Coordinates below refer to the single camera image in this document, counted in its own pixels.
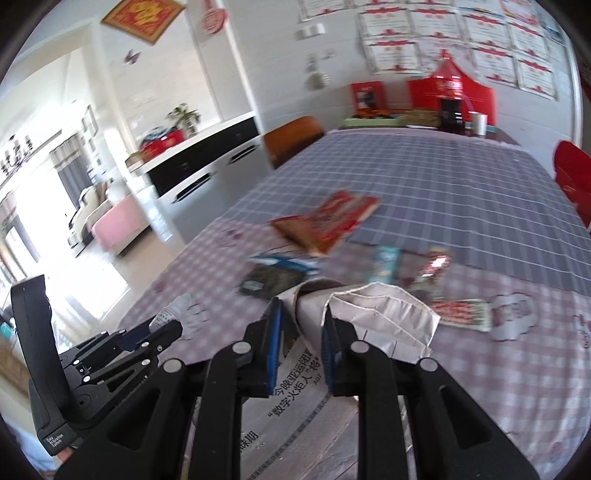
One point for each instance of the white black sideboard cabinet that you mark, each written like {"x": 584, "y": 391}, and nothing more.
{"x": 198, "y": 184}

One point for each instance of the newspaper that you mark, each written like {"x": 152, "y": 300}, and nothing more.
{"x": 383, "y": 314}

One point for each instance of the brown wooden chair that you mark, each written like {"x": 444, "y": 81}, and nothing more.
{"x": 293, "y": 138}

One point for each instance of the white cup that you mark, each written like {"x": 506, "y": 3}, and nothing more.
{"x": 479, "y": 123}

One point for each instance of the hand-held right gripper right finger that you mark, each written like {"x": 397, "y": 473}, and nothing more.
{"x": 328, "y": 350}

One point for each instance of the hanging scrub brush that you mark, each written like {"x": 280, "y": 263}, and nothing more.
{"x": 317, "y": 81}

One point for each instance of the red round tin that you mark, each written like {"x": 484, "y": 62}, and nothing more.
{"x": 161, "y": 144}

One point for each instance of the pink checkered cartoon tablecloth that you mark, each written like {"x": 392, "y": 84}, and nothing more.
{"x": 508, "y": 392}

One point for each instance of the green potted plant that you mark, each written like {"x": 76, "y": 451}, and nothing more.
{"x": 184, "y": 117}

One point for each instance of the green tray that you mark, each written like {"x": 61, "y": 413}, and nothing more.
{"x": 374, "y": 118}

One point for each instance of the red silver wrapper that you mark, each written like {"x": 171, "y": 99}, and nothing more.
{"x": 431, "y": 272}

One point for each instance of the dark green packet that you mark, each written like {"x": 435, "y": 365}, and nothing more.
{"x": 270, "y": 282}

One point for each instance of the pink blanket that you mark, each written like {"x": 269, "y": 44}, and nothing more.
{"x": 120, "y": 226}

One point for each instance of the small teal green packet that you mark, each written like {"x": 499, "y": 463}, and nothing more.
{"x": 383, "y": 263}

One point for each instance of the large red snack packet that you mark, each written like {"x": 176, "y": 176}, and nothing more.
{"x": 300, "y": 233}

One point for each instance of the red plastic chair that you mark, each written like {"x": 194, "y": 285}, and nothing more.
{"x": 575, "y": 175}

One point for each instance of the grey striped curtain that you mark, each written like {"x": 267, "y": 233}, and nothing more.
{"x": 69, "y": 170}

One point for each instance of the cola bottle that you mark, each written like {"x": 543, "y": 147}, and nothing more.
{"x": 449, "y": 101}

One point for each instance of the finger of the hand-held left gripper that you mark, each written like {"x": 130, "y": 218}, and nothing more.
{"x": 124, "y": 367}
{"x": 138, "y": 337}

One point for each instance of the red snack packets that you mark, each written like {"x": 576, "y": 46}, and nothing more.
{"x": 346, "y": 212}

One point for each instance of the metal wall hook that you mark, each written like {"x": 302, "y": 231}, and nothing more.
{"x": 314, "y": 58}
{"x": 328, "y": 53}

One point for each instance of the group of wall certificates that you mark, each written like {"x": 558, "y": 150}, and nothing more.
{"x": 415, "y": 37}

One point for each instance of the beige sofa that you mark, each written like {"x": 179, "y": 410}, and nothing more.
{"x": 92, "y": 203}

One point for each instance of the red green wrapper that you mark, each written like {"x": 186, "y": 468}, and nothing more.
{"x": 464, "y": 316}

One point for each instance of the grey checkered tablecloth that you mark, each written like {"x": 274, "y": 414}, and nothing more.
{"x": 438, "y": 184}

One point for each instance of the butterfly wall sticker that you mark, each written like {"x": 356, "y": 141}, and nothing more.
{"x": 130, "y": 57}

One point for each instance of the white double light switch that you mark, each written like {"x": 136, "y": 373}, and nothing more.
{"x": 313, "y": 31}

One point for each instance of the red gift box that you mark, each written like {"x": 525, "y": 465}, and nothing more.
{"x": 367, "y": 98}

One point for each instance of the yellow flat box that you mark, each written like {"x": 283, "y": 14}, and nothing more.
{"x": 422, "y": 115}

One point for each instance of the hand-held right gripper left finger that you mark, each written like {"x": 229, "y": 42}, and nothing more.
{"x": 275, "y": 332}

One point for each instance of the black chandelier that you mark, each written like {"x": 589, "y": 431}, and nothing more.
{"x": 14, "y": 157}

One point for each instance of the red round hanging ornament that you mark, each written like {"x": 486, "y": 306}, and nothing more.
{"x": 214, "y": 18}

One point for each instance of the red diamond framed picture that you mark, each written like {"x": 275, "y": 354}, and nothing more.
{"x": 143, "y": 18}

